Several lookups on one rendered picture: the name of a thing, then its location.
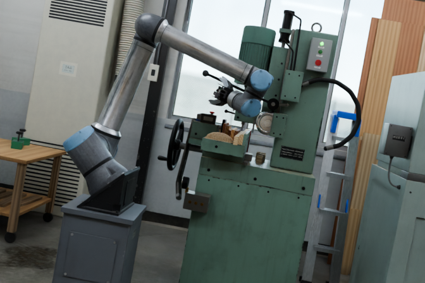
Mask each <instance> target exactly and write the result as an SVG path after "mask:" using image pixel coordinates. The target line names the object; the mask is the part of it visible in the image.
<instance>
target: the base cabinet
mask: <svg viewBox="0 0 425 283"><path fill-rule="evenodd" d="M195 191H196V192H199V193H205V194H209V195H211V200H210V204H209V210H208V211H207V213H202V212H196V211H193V210H192V211H191V215H190V222H189V226H188V232H187V239H186V243H185V250H184V254H183V261H182V267H181V272H180V278H179V282H178V283H296V280H297V274H298V271H299V264H300V258H301V254H302V248H303V244H304V238H305V232H306V228H307V221H308V218H309V212H310V207H311V201H312V196H309V195H303V194H299V193H293V192H289V191H283V190H277V189H273V188H267V187H263V186H258V185H254V184H248V183H242V182H238V181H232V180H228V179H222V178H216V177H212V176H206V175H203V174H198V176H197V183H196V187H195Z"/></svg>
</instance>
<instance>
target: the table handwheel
mask: <svg viewBox="0 0 425 283"><path fill-rule="evenodd" d="M178 128H179V133H178V136H177V138H176V134H177V131H178ZM183 135H184V122H183V120H182V119H177V120H176V122H175V124H174V127H173V129H172V132H171V136H170V139H169V145H168V154H167V168H168V170H170V171H172V170H174V169H175V167H176V165H177V163H178V159H179V157H180V152H181V149H183V150H184V148H185V145H186V144H185V143H183ZM175 138H176V139H175ZM200 147H201V146H198V145H192V144H190V146H189V149H188V150H189V151H193V152H199V153H202V150H201V149H200Z"/></svg>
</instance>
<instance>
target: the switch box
mask: <svg viewBox="0 0 425 283"><path fill-rule="evenodd" d="M320 42H324V45H322V47H324V49H322V48H318V46H321V45H320ZM332 43H333V41H332V40H326V39H319V38H314V37H313V38H312V40H311V46H310V50H309V57H308V60H307V67H306V70H309V71H316V72H320V73H326V72H327V69H328V63H329V59H330V53H331V46H332ZM320 49H321V50H323V53H322V54H319V55H323V56H322V57H319V56H316V55H317V54H318V50H320ZM316 60H320V61H321V65H320V66H319V67H321V68H320V69H319V68H315V67H314V66H317V65H316V64H315V62H316Z"/></svg>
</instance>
